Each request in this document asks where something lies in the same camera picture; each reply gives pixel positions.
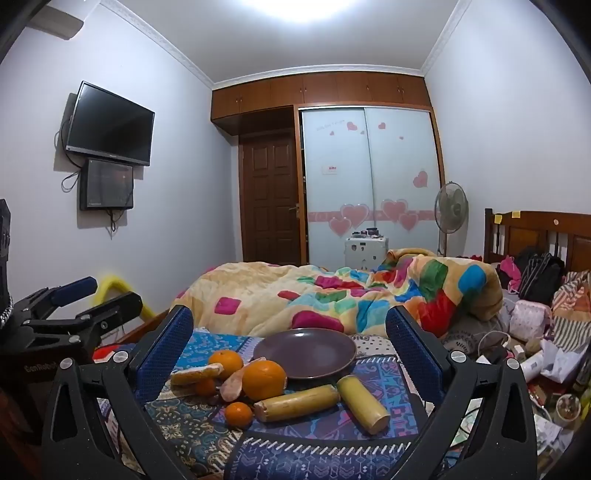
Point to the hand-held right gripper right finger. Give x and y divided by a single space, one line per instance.
411 350

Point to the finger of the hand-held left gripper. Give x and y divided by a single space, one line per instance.
69 291
111 311

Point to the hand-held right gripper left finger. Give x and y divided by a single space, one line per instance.
162 354

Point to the peeled pomelo segment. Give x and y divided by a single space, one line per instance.
231 390
194 374

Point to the orange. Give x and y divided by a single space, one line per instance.
264 385
225 362

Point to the peeled sugarcane piece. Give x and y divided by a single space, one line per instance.
362 404
295 402

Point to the purple plate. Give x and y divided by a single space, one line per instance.
304 353

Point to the yellow foam tube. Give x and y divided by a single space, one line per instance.
111 284

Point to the small tangerine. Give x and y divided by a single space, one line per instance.
204 387
238 415

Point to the white appliance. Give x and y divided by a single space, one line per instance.
365 251

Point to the white bottle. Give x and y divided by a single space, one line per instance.
533 364

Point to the pink printed pack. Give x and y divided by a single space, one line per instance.
531 321

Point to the pink clothing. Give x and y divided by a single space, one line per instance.
509 272

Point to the colourful patchwork blanket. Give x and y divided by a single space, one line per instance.
286 290

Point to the black backpack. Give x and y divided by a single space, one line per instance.
540 277

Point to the standing fan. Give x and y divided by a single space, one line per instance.
451 205

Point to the blue patterned bed sheet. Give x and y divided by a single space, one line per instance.
286 454

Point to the striped cloth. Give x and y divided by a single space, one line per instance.
572 314

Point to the round lidded container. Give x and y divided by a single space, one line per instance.
568 408

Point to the wooden headboard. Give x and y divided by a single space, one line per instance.
531 230

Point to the sliding wardrobe with heart stickers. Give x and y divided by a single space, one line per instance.
369 175

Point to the brown wooden door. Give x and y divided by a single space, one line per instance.
270 198

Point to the brown overhead cabinet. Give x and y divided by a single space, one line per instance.
323 92

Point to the white air conditioner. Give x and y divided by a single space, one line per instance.
57 18

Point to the ceiling light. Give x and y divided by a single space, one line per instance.
318 8

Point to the wooden bed frame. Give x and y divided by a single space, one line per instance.
147 325

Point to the small black wall monitor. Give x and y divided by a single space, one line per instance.
107 184

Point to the wall-mounted black television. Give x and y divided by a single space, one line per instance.
111 123

